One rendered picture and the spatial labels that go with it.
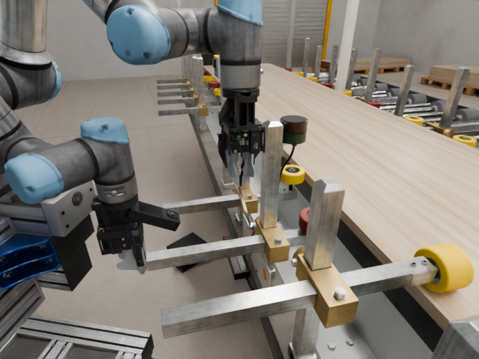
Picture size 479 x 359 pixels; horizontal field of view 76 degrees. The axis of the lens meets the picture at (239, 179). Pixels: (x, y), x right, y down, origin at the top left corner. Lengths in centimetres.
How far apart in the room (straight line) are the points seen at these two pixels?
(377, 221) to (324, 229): 35
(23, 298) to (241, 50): 76
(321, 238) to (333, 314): 11
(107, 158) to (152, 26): 23
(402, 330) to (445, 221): 29
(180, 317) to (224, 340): 114
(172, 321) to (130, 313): 131
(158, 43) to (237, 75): 16
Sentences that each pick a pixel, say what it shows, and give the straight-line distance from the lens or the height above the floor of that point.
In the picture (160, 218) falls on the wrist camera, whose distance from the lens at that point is 66.
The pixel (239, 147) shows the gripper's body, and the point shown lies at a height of 112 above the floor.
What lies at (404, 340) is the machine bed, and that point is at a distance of 79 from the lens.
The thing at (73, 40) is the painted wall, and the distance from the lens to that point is 831.
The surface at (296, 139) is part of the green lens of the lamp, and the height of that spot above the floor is 111.
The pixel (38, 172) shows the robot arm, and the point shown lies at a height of 114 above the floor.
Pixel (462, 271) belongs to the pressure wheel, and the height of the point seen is 96.
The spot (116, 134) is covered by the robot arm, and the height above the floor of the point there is 116.
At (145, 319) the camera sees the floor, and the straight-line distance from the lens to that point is 175.
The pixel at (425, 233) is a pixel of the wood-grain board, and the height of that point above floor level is 90.
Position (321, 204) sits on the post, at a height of 110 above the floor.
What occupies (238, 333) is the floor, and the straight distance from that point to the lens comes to 164.
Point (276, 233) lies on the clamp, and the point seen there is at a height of 87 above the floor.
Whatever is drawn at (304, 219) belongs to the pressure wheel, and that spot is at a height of 91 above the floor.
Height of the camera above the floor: 134
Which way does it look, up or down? 28 degrees down
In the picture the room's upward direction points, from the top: straight up
